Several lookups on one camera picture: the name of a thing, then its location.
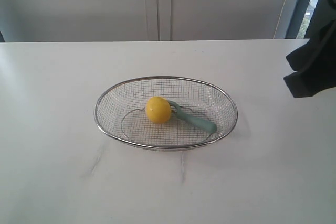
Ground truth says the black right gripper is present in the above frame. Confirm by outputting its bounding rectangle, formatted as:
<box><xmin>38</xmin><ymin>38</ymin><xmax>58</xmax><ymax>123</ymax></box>
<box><xmin>284</xmin><ymin>0</ymin><xmax>335</xmax><ymax>98</ymax></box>

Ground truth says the teal handled peeler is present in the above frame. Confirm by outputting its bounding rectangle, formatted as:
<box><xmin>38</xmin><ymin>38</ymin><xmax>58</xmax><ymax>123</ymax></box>
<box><xmin>167</xmin><ymin>100</ymin><xmax>217</xmax><ymax>134</ymax></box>

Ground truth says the yellow lemon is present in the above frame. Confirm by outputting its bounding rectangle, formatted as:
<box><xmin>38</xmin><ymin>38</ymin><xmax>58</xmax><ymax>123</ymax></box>
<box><xmin>145</xmin><ymin>97</ymin><xmax>172</xmax><ymax>124</ymax></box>

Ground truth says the oval steel mesh basket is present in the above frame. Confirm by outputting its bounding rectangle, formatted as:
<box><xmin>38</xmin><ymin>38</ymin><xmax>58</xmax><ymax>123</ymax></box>
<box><xmin>94</xmin><ymin>76</ymin><xmax>238</xmax><ymax>151</ymax></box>

